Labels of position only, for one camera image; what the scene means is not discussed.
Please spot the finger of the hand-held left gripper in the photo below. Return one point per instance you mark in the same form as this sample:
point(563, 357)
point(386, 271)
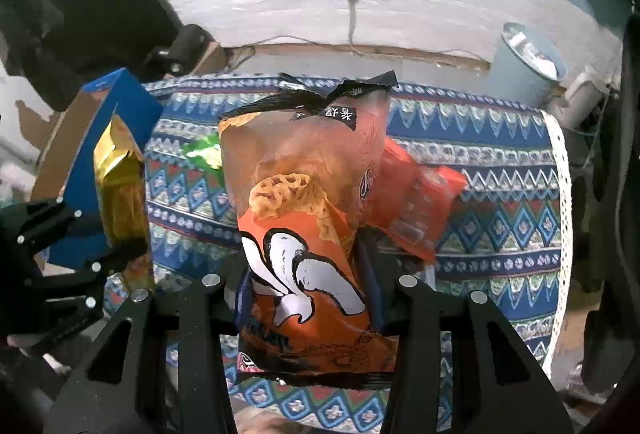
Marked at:
point(75, 294)
point(60, 219)

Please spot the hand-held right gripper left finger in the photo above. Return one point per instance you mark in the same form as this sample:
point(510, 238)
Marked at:
point(225, 304)

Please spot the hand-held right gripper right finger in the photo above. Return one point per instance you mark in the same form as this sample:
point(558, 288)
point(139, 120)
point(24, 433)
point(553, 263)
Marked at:
point(370, 274)

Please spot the gold snack packet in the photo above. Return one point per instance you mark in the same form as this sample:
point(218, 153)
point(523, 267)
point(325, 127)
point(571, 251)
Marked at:
point(122, 194)

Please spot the large orange snack bag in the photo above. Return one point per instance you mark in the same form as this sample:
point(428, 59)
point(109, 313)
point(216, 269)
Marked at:
point(300, 224)

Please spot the blue cardboard box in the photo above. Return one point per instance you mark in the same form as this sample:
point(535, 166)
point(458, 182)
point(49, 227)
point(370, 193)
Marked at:
point(135, 94)

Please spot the red snack bag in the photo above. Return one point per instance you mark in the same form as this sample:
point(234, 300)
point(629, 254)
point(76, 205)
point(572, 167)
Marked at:
point(415, 204)

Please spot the blue patterned tablecloth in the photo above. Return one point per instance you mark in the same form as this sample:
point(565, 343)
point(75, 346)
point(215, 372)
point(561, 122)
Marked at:
point(500, 214)

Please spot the green snack bag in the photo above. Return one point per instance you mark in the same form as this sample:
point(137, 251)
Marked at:
point(205, 151)

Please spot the black softbox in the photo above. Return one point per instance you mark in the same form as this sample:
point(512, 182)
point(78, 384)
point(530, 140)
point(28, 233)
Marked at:
point(90, 4)

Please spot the small brown cardboard box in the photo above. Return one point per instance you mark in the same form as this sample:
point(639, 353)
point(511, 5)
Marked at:
point(212, 59)

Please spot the light blue trash bin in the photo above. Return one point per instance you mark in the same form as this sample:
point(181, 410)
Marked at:
point(515, 69)

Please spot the white plastic bottle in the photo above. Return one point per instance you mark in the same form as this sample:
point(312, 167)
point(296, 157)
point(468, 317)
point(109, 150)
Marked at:
point(575, 99)

